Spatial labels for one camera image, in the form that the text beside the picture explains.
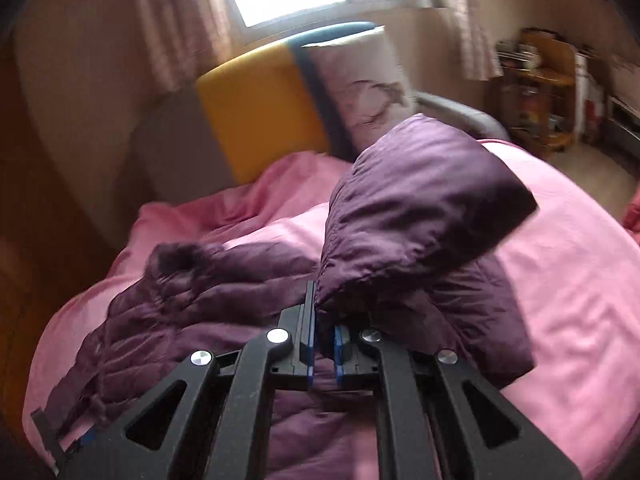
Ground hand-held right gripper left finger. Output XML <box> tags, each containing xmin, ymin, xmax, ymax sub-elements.
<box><xmin>55</xmin><ymin>280</ymin><xmax>317</xmax><ymax>480</ymax></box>

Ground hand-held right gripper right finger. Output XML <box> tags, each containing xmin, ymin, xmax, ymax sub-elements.
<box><xmin>332</xmin><ymin>324</ymin><xmax>583</xmax><ymax>480</ymax></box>

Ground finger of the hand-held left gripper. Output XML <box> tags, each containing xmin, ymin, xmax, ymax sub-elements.
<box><xmin>31</xmin><ymin>406</ymin><xmax>98</xmax><ymax>476</ymax></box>

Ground purple down jacket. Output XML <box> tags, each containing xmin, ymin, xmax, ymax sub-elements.
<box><xmin>47</xmin><ymin>114</ymin><xmax>538</xmax><ymax>480</ymax></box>

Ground pink bedspread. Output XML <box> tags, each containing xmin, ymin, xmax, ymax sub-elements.
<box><xmin>22</xmin><ymin>140</ymin><xmax>640</xmax><ymax>480</ymax></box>

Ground yellow grey blue headboard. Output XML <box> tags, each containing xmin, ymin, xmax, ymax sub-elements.
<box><xmin>129</xmin><ymin>21</ymin><xmax>381</xmax><ymax>196</ymax></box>

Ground white deer print pillow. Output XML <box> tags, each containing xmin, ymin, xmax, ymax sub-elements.
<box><xmin>300</xmin><ymin>27</ymin><xmax>418</xmax><ymax>161</ymax></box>

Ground wooden shelf unit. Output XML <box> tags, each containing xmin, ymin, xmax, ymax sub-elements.
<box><xmin>492</xmin><ymin>27</ymin><xmax>578</xmax><ymax>153</ymax></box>

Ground white red carton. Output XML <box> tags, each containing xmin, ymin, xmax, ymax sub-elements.
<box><xmin>575</xmin><ymin>52</ymin><xmax>610</xmax><ymax>136</ymax></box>

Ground grey bed rail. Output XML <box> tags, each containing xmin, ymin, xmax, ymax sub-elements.
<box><xmin>415</xmin><ymin>92</ymin><xmax>511</xmax><ymax>143</ymax></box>

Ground grey wall heater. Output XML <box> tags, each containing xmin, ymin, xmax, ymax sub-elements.
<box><xmin>607</xmin><ymin>95</ymin><xmax>640</xmax><ymax>157</ymax></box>

